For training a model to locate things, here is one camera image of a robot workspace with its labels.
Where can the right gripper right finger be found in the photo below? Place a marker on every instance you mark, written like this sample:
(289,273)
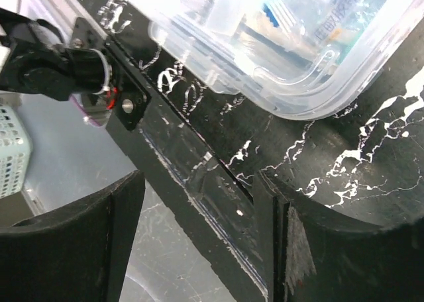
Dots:
(313,253)

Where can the clear plastic medicine kit box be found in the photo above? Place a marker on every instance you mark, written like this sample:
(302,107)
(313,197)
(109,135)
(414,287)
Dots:
(232,47)

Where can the mint green plastic basket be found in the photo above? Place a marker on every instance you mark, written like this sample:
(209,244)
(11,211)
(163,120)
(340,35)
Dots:
(16,148)

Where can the teal tape packet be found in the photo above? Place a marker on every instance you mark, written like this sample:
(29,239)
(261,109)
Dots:
(308,26)

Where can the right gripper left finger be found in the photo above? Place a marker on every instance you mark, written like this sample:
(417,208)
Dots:
(78,252)

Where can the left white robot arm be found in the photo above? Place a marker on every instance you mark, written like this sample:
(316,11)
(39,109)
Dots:
(38,61)

